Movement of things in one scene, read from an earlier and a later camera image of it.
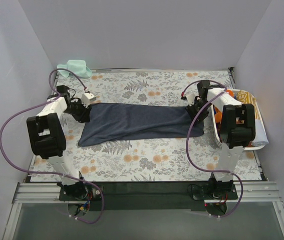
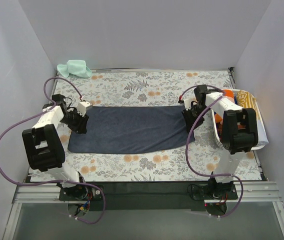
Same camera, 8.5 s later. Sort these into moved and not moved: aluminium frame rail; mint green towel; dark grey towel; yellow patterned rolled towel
Moved: dark grey towel
Not moved: yellow patterned rolled towel; aluminium frame rail; mint green towel
